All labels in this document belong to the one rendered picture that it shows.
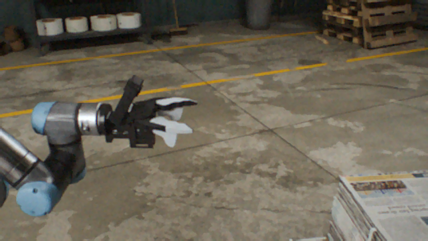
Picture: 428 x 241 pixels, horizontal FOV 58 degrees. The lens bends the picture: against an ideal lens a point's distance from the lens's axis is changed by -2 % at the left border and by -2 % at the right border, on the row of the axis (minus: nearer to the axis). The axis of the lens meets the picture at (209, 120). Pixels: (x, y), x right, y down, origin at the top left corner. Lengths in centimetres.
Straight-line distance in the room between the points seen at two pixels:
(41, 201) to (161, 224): 169
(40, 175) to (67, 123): 13
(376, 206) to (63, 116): 70
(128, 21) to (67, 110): 570
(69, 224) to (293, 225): 137
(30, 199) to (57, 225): 178
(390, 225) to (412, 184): 18
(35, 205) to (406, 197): 78
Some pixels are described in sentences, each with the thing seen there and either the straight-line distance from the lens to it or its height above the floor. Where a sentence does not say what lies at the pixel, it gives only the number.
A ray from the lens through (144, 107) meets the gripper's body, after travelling 86.
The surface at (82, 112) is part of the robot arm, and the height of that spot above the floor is 124.
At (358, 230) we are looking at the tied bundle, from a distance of 93.
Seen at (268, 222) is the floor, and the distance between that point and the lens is 249.
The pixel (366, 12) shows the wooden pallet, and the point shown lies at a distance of 677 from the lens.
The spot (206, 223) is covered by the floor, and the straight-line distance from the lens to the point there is 246.
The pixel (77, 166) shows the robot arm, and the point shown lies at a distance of 93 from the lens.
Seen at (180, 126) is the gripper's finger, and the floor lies 123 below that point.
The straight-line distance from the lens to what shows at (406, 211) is 92.
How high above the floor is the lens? 158
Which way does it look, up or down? 25 degrees down
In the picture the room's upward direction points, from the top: straight up
